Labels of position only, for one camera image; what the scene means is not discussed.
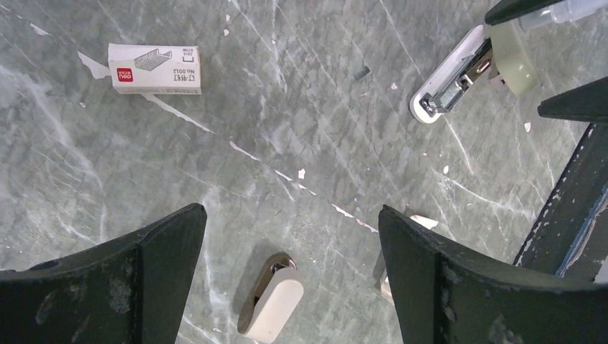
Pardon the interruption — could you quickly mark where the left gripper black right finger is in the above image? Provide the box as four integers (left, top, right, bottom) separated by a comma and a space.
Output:
379, 206, 607, 343

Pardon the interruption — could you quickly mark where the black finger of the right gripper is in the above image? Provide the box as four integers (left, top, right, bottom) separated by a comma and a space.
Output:
537, 77, 608, 124
484, 0, 561, 26

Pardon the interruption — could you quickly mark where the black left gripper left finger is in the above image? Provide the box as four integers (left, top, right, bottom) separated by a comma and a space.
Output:
1, 204, 207, 343

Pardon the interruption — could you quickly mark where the pale green white stapler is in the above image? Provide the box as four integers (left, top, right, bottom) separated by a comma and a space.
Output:
409, 20, 540, 124

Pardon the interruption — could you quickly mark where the white staple box tray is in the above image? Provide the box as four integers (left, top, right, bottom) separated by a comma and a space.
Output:
374, 214, 439, 305

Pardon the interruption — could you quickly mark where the brown stapler base part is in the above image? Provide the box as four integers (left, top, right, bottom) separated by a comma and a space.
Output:
237, 252, 304, 343

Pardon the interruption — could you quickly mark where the small metal staple strip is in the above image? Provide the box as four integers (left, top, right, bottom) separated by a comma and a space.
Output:
353, 66, 371, 81

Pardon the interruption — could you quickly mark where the white staple box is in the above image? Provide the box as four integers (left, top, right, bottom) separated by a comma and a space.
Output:
108, 44, 201, 95

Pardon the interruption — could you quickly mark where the clear plastic screw organizer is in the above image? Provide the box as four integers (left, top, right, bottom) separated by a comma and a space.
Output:
518, 0, 607, 29

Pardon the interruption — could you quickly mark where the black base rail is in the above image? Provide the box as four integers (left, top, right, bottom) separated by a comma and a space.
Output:
513, 124, 607, 282

